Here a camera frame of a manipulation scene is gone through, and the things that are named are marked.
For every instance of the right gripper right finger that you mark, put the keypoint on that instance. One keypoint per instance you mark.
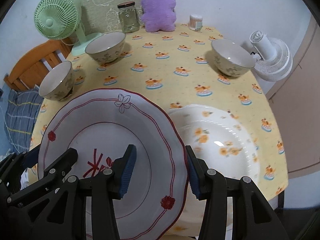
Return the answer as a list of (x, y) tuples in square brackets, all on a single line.
[(253, 216)]

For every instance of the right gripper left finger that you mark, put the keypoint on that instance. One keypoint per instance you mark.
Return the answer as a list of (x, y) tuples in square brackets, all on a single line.
[(109, 185)]

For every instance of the yellow patterned tablecloth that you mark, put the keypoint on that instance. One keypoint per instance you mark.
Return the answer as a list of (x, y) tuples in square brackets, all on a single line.
[(174, 70)]

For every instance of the glass jar dark lid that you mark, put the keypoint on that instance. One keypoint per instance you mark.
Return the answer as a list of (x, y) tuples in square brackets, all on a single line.
[(128, 17)]

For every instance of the red pattern white plate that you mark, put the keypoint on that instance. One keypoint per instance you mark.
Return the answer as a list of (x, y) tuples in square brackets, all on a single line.
[(100, 124)]

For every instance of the purple plush toy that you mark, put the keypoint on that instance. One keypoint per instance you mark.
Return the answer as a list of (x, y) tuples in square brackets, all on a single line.
[(158, 15)]

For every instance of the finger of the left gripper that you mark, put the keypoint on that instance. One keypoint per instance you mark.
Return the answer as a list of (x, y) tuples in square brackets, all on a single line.
[(52, 179), (13, 166)]

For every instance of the large yellow floral plate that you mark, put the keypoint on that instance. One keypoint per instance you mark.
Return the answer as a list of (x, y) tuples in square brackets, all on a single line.
[(221, 141)]

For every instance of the grey plaid pillow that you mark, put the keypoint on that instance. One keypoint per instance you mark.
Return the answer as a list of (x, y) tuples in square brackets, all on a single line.
[(20, 117)]

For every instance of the floral ceramic bowl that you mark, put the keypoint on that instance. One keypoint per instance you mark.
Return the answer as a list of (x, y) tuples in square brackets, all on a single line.
[(106, 48), (58, 83), (230, 58)]

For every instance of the white clip fan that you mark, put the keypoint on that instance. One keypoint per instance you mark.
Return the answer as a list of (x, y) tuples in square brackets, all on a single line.
[(275, 60)]

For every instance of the cotton swab container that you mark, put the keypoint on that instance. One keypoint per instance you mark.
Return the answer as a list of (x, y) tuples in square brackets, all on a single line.
[(195, 22)]

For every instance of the green desk fan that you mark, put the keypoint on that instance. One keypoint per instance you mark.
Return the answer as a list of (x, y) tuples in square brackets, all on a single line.
[(59, 19)]

